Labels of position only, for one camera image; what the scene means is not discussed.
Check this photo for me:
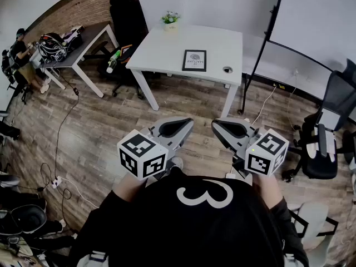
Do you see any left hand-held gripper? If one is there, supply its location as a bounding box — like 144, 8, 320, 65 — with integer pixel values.
116, 116, 195, 181

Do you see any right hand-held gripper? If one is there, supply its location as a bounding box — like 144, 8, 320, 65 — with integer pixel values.
211, 117, 289, 179

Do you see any black framed nature print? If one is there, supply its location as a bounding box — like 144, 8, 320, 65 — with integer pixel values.
182, 49, 207, 72

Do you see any person's right forearm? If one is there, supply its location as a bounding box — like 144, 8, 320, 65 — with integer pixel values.
251, 173, 284, 210

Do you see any person's left forearm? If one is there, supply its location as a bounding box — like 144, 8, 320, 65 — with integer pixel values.
112, 173, 148, 202

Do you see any white table top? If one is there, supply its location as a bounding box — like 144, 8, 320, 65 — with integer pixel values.
125, 24, 244, 119

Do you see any person's grey shoe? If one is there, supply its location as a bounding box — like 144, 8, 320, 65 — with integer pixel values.
170, 156, 184, 171

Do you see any black mesh office chair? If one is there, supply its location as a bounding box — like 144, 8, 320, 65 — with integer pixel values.
282, 58, 356, 182

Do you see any orange-edged flat case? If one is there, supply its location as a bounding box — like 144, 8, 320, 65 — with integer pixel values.
120, 44, 134, 64

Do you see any green plastic bottle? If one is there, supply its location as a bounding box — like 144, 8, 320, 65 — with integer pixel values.
106, 50, 122, 74

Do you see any person's black shirt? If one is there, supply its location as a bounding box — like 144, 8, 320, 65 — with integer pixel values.
69, 167, 309, 267

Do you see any small potted flower plant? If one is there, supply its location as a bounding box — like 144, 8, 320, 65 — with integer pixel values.
161, 11, 181, 33

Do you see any white chair with black armrests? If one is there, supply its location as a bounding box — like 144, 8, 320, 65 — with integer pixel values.
286, 201, 339, 267

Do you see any grey top table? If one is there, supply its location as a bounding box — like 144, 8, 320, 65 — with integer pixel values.
29, 23, 120, 98

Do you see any black-framed whiteboard on stand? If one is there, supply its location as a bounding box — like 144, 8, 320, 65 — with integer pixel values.
240, 0, 356, 113

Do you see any white purple box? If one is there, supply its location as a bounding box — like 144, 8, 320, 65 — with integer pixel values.
62, 25, 86, 43

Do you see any black rounded device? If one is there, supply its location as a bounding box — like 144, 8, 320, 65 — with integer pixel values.
0, 204, 65, 244

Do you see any black floor cable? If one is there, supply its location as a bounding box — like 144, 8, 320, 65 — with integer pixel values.
38, 73, 81, 194

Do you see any white harness strap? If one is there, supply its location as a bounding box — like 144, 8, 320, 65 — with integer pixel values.
76, 250, 109, 267
283, 253, 306, 267

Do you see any tangled pile of cables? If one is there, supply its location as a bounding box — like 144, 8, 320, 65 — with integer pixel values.
37, 32, 69, 63

